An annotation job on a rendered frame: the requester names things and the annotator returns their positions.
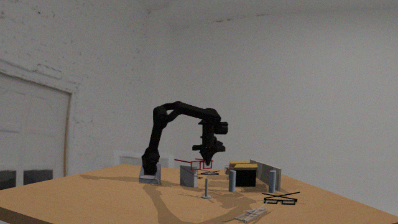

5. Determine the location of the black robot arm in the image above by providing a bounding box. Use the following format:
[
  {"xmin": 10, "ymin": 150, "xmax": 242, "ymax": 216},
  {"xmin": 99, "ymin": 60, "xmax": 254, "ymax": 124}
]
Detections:
[{"xmin": 142, "ymin": 101, "xmax": 228, "ymax": 176}]

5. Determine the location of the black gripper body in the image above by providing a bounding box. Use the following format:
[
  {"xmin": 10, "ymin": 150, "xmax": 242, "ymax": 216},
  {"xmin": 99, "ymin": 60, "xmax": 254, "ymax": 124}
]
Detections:
[{"xmin": 192, "ymin": 134, "xmax": 225, "ymax": 152}]

